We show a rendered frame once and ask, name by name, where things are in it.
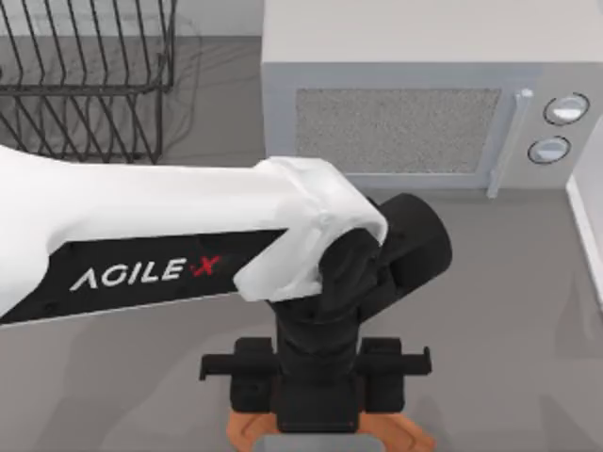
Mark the round microwave knob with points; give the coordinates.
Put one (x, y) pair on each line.
(549, 150)
(566, 108)

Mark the pale microwave oven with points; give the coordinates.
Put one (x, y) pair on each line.
(424, 33)

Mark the microwave door with speckled window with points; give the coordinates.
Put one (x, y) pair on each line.
(396, 129)

